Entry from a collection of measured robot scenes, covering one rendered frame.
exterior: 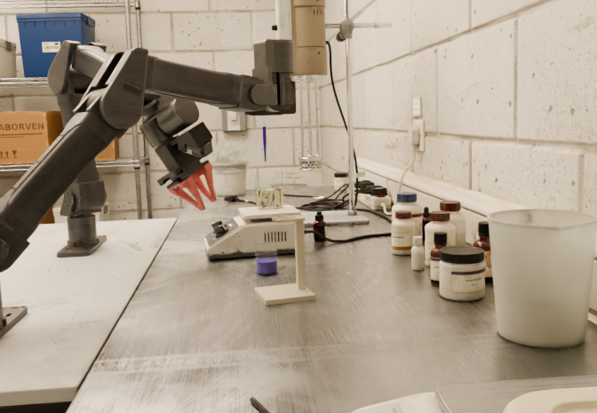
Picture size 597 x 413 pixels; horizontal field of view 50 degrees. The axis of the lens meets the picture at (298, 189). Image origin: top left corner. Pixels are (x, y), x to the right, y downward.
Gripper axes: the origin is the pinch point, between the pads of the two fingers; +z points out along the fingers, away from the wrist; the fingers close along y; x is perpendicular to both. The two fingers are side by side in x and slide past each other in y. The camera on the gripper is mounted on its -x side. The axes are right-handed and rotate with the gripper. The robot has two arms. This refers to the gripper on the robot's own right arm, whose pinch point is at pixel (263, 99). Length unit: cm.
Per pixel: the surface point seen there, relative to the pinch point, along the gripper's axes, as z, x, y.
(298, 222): -37.0, 20.6, 0.7
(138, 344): -52, 33, 25
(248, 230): -7.1, 26.4, 5.0
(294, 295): -39, 32, 2
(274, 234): -7.1, 27.5, -0.4
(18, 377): -60, 33, 38
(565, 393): -108, 18, 3
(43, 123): 212, 2, 80
